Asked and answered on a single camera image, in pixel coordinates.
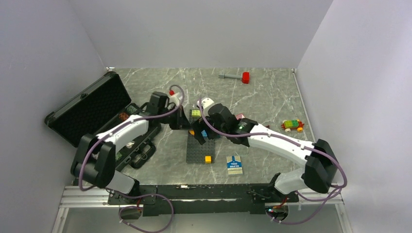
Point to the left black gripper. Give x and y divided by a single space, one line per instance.
181 122

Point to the colourful lego toy car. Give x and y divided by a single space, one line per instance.
292 125

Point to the green blue chip stack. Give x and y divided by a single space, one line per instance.
131 110

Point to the red block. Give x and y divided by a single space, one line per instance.
245 77

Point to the black poker chip case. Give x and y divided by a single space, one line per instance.
95 110

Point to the lower grey lego baseplate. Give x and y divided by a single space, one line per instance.
195 152

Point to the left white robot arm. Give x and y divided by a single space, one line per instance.
95 158

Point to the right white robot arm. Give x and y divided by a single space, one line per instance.
317 161

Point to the lime green lego brick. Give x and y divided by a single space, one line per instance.
196 113

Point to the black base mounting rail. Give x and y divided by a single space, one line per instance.
157 200

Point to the red playing card deck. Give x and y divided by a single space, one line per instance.
239 115

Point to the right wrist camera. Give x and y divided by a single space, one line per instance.
206 104

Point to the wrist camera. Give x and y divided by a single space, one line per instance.
175 97
206 104

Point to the blue texas holdem card box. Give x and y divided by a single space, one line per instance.
234 165

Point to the small yellow lego brick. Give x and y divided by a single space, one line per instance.
208 159

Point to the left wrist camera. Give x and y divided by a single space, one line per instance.
175 97

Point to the orange black chip stack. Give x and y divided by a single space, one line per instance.
123 116

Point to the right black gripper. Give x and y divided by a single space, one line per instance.
198 126

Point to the grey cylinder tool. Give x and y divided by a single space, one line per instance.
224 76

